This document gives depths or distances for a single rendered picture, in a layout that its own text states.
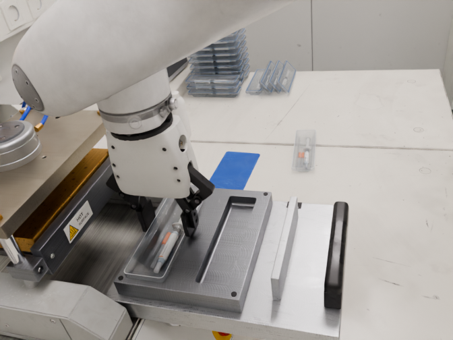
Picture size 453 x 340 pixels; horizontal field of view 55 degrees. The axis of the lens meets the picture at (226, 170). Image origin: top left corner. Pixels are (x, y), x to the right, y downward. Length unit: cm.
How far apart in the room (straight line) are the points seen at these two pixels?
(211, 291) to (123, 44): 31
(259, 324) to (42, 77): 35
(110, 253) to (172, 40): 44
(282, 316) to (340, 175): 62
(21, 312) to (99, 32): 37
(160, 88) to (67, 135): 24
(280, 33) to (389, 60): 73
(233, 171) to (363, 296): 48
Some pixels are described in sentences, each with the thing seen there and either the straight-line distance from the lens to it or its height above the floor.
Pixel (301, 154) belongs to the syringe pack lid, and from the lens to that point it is 113.
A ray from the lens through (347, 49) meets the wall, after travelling 306.
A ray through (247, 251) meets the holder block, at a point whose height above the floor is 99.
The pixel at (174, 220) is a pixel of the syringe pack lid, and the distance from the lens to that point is 62.
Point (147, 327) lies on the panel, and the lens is 63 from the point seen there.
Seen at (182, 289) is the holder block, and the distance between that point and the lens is 54.
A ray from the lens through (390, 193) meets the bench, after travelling 105.
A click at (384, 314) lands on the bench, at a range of 82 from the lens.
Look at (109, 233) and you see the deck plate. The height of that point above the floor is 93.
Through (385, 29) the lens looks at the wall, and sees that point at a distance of 302.
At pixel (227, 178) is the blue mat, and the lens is 111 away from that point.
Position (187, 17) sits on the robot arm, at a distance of 34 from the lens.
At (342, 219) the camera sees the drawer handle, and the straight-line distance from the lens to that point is 58.
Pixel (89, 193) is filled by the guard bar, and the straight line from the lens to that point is 64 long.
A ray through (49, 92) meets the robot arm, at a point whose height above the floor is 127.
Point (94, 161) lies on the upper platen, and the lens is 69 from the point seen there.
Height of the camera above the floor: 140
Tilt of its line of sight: 35 degrees down
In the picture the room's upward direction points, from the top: 9 degrees counter-clockwise
